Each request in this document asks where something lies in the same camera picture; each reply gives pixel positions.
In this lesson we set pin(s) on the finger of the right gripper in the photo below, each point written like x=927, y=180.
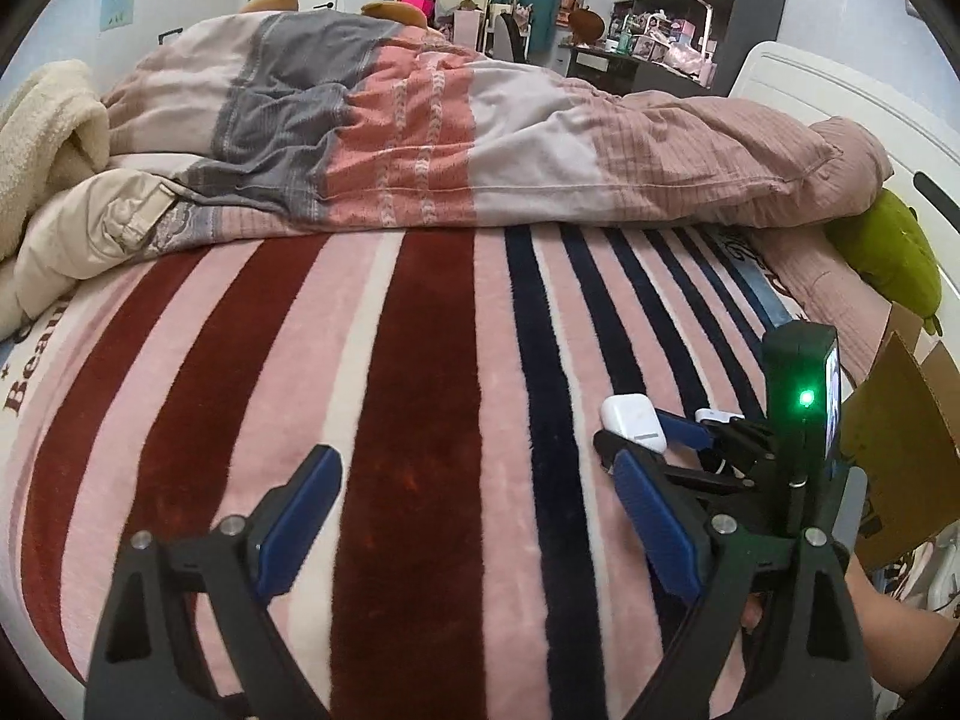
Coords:
x=608, y=445
x=679, y=430

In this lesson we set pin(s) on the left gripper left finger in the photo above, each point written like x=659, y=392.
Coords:
x=186, y=632

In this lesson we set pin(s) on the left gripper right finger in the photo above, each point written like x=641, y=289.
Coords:
x=709, y=545

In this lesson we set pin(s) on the white earbuds case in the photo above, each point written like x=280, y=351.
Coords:
x=633, y=417

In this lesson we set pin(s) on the person right forearm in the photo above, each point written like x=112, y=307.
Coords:
x=903, y=644

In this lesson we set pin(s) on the small white rectangular box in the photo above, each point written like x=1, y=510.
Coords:
x=721, y=417

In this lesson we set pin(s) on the brown cardboard box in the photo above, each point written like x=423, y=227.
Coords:
x=901, y=426

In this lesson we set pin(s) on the striped pink bed blanket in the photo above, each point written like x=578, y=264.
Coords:
x=477, y=563

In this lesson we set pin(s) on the pink ribbed pillow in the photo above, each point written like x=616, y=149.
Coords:
x=828, y=290

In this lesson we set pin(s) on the green plush toy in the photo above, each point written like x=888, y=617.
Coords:
x=888, y=249

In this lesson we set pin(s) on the white bed headboard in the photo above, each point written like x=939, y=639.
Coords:
x=811, y=89

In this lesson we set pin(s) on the brown plush toy on desk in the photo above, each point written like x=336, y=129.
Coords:
x=586, y=27

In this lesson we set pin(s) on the black desk chair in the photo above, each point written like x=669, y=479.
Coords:
x=508, y=44

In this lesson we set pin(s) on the grey bookshelf with items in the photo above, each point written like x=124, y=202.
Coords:
x=690, y=7

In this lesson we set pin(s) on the patchwork pink grey duvet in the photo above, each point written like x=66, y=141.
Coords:
x=268, y=125

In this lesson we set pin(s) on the cream fleece blanket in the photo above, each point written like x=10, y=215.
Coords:
x=66, y=216

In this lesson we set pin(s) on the bright pink gift bag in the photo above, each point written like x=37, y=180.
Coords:
x=425, y=6

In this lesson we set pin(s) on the brown plush bear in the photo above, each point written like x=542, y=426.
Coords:
x=389, y=10

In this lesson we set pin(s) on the black suitcase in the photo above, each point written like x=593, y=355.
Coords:
x=169, y=35

